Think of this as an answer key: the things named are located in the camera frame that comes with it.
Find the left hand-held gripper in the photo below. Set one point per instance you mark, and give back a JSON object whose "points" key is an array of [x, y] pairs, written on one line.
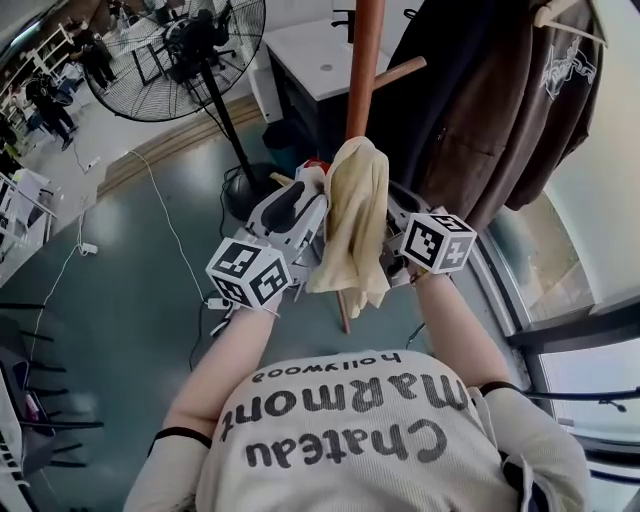
{"points": [[240, 270]]}

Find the black pedestal fan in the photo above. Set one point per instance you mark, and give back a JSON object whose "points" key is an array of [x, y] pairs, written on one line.
{"points": [[165, 65]]}

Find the white power strip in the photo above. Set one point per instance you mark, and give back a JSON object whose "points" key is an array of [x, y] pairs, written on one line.
{"points": [[90, 248], [216, 303]]}

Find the white metal shelf rack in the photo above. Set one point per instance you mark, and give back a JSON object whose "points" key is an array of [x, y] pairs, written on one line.
{"points": [[22, 210]]}

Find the person's right forearm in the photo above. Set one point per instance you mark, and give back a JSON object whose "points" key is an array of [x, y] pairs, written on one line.
{"points": [[460, 330]]}

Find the black framed glass door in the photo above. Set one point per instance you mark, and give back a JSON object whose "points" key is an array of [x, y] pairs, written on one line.
{"points": [[575, 330]]}

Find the black metal garment rail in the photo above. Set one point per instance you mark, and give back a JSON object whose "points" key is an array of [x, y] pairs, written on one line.
{"points": [[585, 396]]}

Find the black metal frame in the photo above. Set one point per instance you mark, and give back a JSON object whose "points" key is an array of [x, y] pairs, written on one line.
{"points": [[45, 390]]}

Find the person's left forearm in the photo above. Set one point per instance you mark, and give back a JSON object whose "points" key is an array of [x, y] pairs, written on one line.
{"points": [[225, 370]]}

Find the yellow towel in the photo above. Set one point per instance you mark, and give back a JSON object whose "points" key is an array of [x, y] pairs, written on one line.
{"points": [[355, 215]]}

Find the thin silver bangle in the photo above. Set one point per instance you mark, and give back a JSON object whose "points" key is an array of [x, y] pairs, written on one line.
{"points": [[272, 312]]}

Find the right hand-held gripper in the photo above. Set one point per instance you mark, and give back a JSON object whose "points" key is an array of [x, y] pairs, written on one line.
{"points": [[435, 245]]}

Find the brown jacket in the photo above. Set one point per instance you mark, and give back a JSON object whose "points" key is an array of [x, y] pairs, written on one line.
{"points": [[525, 130]]}

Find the white blue red-trimmed clothes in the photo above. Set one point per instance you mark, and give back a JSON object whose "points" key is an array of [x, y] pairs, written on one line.
{"points": [[312, 172]]}

